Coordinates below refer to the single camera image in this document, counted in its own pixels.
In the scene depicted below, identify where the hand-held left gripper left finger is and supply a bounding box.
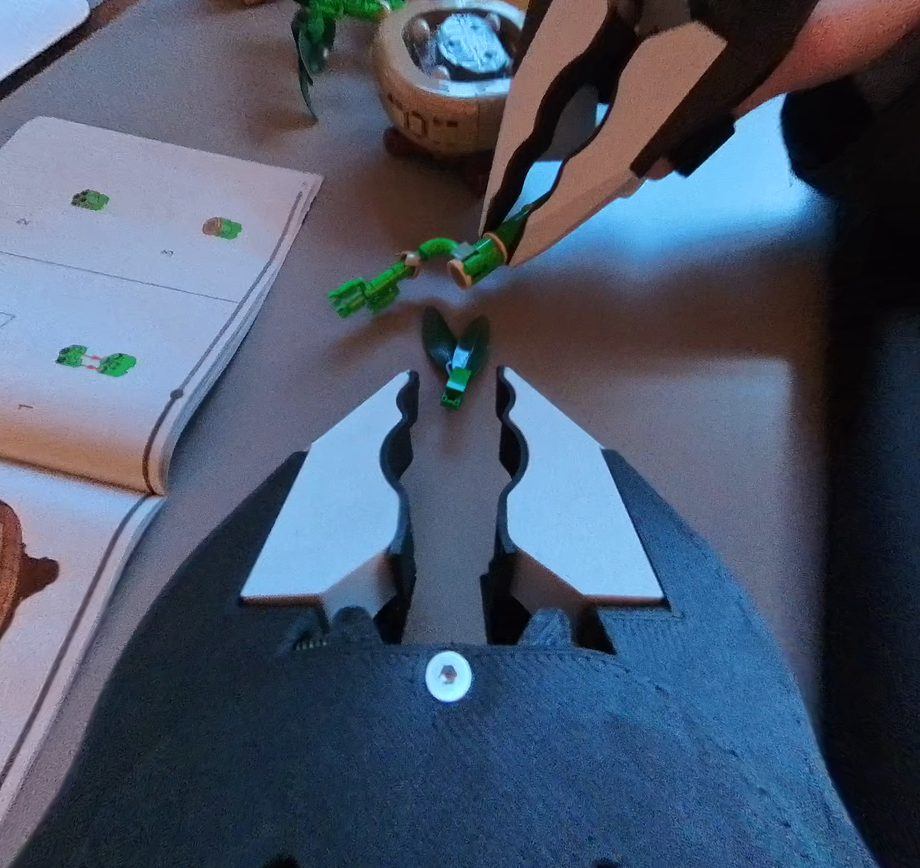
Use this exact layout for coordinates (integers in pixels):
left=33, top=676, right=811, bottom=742
left=241, top=371, right=420, bottom=645

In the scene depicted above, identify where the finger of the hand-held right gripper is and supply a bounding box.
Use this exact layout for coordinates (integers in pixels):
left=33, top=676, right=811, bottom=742
left=506, top=22, right=728, bottom=267
left=479, top=0, right=619, bottom=238

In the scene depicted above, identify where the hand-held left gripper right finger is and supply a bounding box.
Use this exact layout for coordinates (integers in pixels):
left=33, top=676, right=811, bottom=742
left=482, top=366, right=665, bottom=645

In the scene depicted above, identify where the green brick leaf piece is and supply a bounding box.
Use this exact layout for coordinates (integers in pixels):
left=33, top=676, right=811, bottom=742
left=420, top=306, right=492, bottom=411

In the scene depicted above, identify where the green brick stem assembly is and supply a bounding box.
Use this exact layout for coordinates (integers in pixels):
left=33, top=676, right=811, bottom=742
left=327, top=196, right=551, bottom=319

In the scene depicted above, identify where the person's right forearm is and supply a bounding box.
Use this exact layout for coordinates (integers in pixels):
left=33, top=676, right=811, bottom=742
left=733, top=0, right=920, bottom=118

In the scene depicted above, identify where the tan brick flower pot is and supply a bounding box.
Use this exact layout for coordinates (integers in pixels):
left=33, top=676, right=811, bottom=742
left=370, top=0, right=529, bottom=197

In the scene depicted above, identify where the open instruction booklet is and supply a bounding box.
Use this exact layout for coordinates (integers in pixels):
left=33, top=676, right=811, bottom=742
left=0, top=115, right=324, bottom=822

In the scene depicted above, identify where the person's dark clothing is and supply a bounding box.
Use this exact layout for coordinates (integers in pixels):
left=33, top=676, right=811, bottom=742
left=780, top=70, right=920, bottom=868

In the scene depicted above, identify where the white rounded pad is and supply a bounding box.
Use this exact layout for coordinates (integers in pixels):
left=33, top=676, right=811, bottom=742
left=0, top=0, right=91, bottom=86

